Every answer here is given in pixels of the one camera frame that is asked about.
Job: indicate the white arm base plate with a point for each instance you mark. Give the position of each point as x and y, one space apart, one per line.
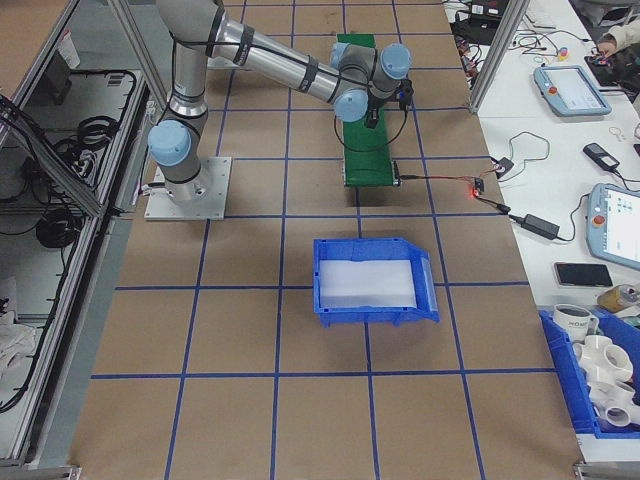
220 63
215 200

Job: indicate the blue bin of fittings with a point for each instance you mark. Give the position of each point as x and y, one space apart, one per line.
565 370

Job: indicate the V-shaped metal bar frame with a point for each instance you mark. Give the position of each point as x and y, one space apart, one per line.
82 260

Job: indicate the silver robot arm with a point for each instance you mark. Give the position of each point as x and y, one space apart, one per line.
280 60

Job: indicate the white mug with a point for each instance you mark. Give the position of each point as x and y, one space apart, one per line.
570 325

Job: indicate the black handheld device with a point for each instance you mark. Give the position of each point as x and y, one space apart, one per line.
601 156

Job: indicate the white crumpled cloth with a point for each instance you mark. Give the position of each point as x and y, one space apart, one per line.
15 345

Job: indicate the aluminium profile post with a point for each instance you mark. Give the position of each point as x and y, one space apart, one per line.
496 55

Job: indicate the bystander hand beige sleeve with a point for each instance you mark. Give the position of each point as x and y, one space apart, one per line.
608 48

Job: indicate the small controller board red LED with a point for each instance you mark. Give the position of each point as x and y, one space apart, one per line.
478 186

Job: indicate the black smartphone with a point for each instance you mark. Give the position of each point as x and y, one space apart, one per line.
582 274

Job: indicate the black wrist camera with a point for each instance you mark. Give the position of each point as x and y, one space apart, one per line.
404 94

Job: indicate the blue plastic bin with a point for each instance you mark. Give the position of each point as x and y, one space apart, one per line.
372 316

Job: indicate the white PVC pipe fitting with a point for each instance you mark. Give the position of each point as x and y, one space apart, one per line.
597 350
615 412

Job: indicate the white foam pad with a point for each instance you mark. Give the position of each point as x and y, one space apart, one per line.
365 282

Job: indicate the black box in frame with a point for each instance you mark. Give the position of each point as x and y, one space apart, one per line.
57 80

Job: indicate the yellow brown bottle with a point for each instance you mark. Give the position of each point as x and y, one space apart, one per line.
615 298

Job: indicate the black power adapter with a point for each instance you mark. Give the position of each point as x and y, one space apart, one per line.
540 225

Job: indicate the beige sleeved forearm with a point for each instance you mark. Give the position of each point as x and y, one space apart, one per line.
627 35

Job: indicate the small colourful toy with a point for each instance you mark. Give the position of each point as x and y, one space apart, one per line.
563 52

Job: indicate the small black box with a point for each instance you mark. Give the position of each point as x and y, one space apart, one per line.
505 166

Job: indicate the aluminium table corner bar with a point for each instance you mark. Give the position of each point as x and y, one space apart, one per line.
55 472
605 471

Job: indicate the green belt conveyor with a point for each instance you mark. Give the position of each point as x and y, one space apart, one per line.
367 165

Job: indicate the grey blue teach pendant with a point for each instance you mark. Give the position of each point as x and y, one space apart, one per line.
620 225
575 92

